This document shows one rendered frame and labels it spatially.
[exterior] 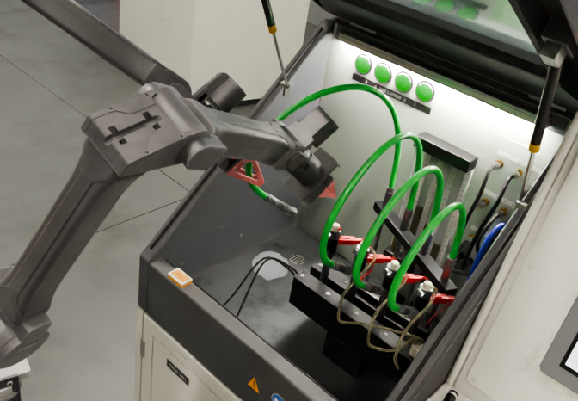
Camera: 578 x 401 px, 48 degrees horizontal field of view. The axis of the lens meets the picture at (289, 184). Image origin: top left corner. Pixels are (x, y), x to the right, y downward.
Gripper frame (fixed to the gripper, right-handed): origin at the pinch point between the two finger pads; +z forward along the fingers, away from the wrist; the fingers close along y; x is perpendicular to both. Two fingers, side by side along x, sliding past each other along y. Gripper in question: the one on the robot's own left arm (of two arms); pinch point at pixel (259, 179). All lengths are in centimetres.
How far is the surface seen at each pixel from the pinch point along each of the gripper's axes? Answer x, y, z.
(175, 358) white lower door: 46, 8, 22
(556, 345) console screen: -24, -35, 48
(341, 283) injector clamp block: 3.4, 3.8, 32.9
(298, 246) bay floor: 12, 39, 34
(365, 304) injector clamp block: 1.8, -2.3, 37.3
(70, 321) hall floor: 113, 108, 26
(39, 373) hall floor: 122, 82, 26
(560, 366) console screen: -22, -37, 50
